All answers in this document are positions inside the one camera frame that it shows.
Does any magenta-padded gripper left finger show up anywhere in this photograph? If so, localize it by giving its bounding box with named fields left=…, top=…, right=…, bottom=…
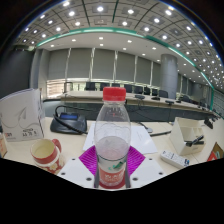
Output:
left=56, top=145, right=100, bottom=190

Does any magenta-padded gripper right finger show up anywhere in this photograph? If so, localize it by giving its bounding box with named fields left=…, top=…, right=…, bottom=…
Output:
left=125, top=145, right=167, bottom=189

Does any clear red-capped water bottle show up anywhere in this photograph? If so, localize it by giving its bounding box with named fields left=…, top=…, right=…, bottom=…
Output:
left=93, top=86, right=132, bottom=190

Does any white printed paper sheet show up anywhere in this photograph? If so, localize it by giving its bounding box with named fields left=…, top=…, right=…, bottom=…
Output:
left=82, top=123, right=159, bottom=155

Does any black pen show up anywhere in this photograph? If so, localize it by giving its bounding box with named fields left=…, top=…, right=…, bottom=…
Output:
left=149, top=129, right=173, bottom=138

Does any white power strip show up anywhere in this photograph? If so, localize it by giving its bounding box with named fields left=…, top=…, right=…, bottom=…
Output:
left=160, top=149, right=191, bottom=170

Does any red floral ceramic mug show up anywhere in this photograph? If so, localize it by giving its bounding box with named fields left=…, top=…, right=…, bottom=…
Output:
left=29, top=138, right=66, bottom=175

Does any long curved conference desk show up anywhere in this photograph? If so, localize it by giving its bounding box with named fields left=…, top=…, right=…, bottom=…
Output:
left=59, top=90, right=218, bottom=123

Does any small white open box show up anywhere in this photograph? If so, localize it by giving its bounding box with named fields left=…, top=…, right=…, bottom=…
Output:
left=168, top=116, right=206, bottom=156

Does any small black tool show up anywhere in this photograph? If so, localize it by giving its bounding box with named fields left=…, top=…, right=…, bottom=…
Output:
left=184, top=134, right=205, bottom=148

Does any group of black office chairs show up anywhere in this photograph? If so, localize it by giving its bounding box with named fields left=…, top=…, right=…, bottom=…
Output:
left=63, top=81, right=214, bottom=104

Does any white copy paper box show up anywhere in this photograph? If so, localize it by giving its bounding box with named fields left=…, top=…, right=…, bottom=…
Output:
left=0, top=87, right=46, bottom=143

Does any open brown cardboard box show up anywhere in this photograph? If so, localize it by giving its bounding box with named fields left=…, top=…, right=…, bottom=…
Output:
left=206, top=141, right=224, bottom=163

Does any small black microphone unit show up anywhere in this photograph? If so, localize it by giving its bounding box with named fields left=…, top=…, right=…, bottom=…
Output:
left=203, top=117, right=215, bottom=130

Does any group of ceiling lights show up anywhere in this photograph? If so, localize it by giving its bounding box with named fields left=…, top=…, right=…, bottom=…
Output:
left=19, top=0, right=224, bottom=84

